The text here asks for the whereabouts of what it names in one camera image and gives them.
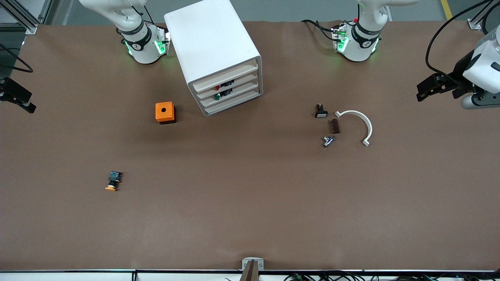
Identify white plastic drawer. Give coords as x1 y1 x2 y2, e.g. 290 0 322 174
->
196 73 259 101
193 62 259 93
203 90 263 117
200 82 261 108

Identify yellow push button blue body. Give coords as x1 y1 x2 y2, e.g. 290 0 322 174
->
105 171 123 192

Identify white drawer cabinet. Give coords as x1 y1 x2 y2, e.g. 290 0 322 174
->
164 0 263 117

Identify yellow floor tape strip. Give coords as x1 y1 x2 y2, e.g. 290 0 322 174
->
440 0 455 21

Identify orange box with hole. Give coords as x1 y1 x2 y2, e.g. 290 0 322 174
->
155 101 177 125

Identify brown table mat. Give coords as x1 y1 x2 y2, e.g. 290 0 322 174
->
0 20 500 272

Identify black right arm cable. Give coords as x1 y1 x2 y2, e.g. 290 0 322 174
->
0 42 34 73

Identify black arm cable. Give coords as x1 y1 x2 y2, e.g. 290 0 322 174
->
0 42 34 73
425 0 500 85

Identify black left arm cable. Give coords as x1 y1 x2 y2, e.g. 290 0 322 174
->
425 0 500 85

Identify aluminium frame profile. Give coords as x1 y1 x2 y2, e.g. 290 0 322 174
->
0 0 53 35
467 0 500 31

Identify white curved bracket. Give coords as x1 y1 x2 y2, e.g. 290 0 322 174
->
335 110 373 147

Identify black base power cable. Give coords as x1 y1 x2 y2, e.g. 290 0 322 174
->
300 19 338 42

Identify grey camera mount plate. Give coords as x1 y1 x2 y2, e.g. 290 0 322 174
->
242 257 264 271

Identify brown camera post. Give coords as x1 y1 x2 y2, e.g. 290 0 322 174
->
239 260 259 281

